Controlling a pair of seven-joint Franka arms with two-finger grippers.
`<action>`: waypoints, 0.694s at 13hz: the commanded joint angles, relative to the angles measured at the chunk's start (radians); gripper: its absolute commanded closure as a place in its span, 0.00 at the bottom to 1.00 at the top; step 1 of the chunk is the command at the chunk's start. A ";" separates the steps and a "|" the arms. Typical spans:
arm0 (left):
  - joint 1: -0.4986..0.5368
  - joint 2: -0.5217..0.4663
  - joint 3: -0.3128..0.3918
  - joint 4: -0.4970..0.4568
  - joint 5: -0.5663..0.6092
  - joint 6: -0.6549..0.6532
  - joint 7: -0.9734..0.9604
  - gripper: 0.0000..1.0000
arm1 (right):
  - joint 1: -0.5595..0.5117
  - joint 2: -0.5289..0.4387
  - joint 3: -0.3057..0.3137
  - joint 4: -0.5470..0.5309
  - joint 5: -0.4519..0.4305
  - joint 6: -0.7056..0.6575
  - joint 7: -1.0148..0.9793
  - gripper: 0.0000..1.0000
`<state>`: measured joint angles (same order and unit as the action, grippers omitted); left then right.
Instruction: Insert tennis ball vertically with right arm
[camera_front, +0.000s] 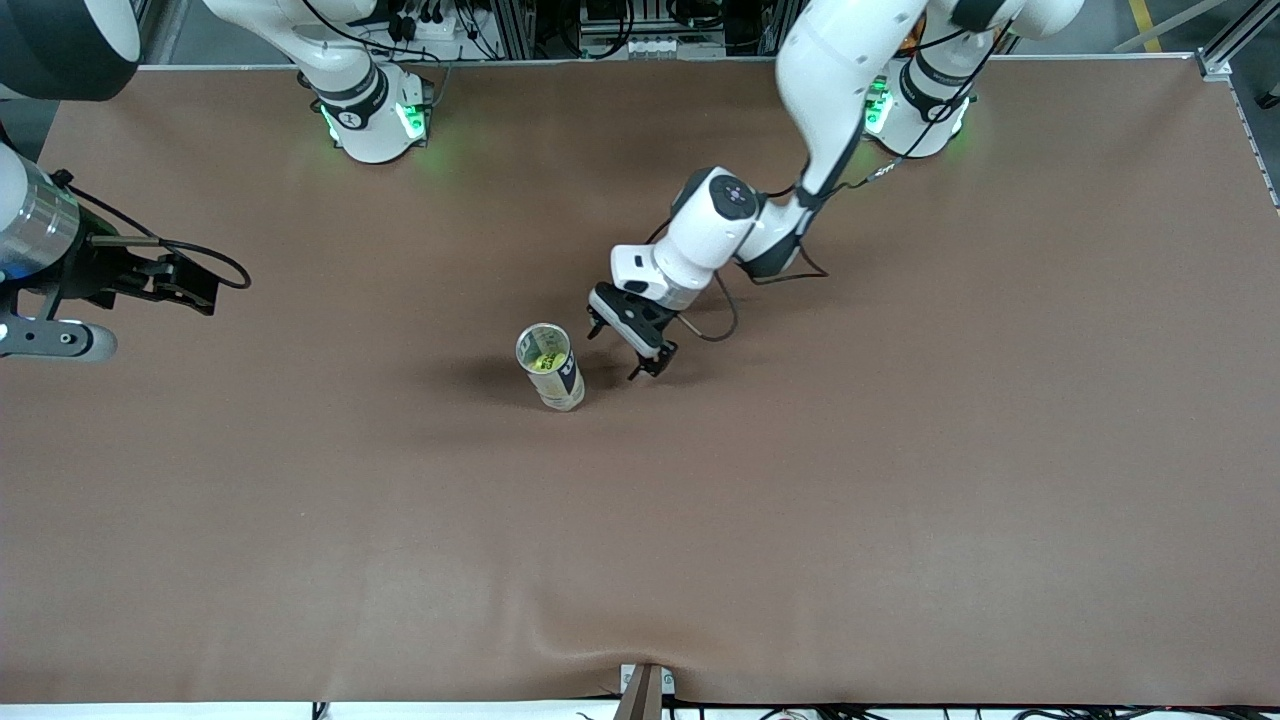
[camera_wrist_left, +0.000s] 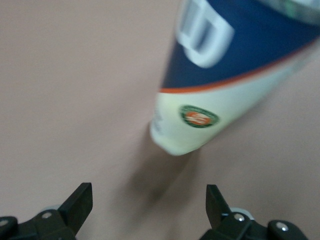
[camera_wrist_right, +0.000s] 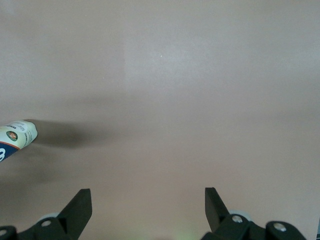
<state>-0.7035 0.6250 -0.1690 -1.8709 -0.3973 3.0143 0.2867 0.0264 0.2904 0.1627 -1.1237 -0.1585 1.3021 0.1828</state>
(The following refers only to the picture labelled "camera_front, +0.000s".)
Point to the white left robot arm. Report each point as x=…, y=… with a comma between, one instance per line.
x=830, y=80

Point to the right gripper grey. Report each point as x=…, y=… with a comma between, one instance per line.
x=92, y=268

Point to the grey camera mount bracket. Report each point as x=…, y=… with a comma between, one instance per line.
x=645, y=695

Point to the aluminium frame post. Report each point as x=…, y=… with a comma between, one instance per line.
x=1215, y=65
x=160, y=40

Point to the yellow printed tennis ball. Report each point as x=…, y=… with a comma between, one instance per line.
x=545, y=357

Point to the brown table mat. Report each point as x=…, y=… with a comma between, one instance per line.
x=640, y=550

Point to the white power strip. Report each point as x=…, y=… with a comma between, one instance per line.
x=430, y=25

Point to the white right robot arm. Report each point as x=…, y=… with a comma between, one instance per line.
x=365, y=110

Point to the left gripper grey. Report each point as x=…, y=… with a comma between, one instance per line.
x=657, y=365

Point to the white connector block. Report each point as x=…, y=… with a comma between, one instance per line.
x=655, y=47

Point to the blue white tennis ball can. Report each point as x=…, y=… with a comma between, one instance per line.
x=565, y=385

